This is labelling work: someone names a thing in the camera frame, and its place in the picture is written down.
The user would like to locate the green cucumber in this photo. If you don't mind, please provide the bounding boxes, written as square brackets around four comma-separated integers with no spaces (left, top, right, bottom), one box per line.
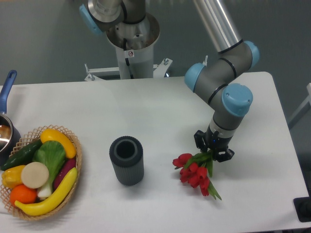
[0,140,42,171]

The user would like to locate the purple eggplant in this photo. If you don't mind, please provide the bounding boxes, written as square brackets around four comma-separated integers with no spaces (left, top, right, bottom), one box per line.
[53,158,76,191]

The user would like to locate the orange fruit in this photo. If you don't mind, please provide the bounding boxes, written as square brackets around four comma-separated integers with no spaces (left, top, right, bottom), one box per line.
[10,184,37,207]

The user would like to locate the yellow banana squash lower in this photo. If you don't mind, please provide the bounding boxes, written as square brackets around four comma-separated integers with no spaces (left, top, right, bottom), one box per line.
[15,167,78,216]

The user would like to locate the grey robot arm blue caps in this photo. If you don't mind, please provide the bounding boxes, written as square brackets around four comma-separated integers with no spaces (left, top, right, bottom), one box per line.
[79,0,259,162]

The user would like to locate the yellow bell pepper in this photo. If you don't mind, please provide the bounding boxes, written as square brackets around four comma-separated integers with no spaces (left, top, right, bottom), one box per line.
[1,165,26,189]

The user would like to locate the blue handled saucepan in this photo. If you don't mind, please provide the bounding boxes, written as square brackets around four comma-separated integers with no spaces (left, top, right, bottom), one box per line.
[0,70,21,165]

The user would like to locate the yellow squash upper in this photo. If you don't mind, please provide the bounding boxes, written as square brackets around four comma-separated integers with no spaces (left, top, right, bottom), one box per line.
[40,129,77,159]

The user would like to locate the beige round disc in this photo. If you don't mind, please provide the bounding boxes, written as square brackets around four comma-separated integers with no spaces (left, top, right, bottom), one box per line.
[21,162,49,189]

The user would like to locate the dark grey ribbed vase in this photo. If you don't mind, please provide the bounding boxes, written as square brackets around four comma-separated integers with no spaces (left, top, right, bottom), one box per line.
[109,136,144,186]

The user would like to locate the black device at edge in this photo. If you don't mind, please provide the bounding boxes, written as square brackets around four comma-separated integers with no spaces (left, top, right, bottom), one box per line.
[293,197,311,222]

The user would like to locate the white frame at right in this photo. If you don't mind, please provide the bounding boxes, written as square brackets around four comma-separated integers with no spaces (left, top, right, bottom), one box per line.
[287,83,311,130]

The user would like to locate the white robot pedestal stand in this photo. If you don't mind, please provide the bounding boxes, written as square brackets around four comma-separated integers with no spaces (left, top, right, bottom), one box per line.
[85,13,173,81]

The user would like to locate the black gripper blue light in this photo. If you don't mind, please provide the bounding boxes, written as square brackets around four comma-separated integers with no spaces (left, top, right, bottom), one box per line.
[194,130,235,163]

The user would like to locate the woven wicker basket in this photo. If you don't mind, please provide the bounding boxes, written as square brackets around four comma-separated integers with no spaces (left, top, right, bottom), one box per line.
[0,125,82,221]

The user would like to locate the green bok choy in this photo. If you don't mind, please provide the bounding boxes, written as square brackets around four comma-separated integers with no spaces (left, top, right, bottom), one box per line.
[32,141,66,200]

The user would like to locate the red tulip bouquet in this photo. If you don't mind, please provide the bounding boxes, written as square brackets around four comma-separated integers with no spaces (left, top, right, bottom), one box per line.
[172,150,222,200]

